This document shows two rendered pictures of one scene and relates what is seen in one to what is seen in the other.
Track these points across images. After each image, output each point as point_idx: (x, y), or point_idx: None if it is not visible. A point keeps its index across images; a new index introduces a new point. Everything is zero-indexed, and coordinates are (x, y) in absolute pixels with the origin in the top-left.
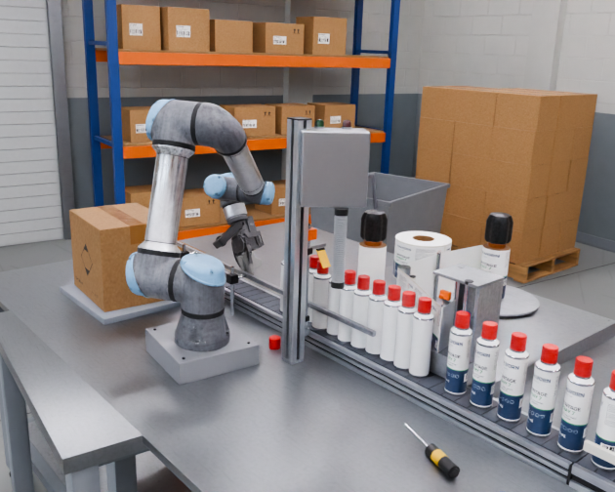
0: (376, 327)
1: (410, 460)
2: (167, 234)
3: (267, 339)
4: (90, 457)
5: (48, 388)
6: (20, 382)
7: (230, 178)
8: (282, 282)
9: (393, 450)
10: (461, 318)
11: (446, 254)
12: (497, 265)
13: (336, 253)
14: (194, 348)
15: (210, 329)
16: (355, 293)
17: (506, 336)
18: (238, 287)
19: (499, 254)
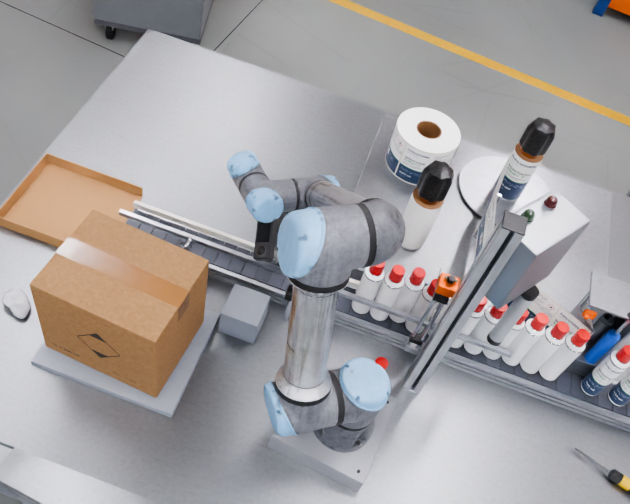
0: (508, 344)
1: (603, 491)
2: (324, 372)
3: (360, 354)
4: None
5: None
6: None
7: (282, 187)
8: (366, 293)
9: (584, 485)
10: None
11: (499, 187)
12: (531, 173)
13: (511, 324)
14: (356, 449)
15: (371, 427)
16: (492, 323)
17: (559, 264)
18: (267, 273)
19: (536, 165)
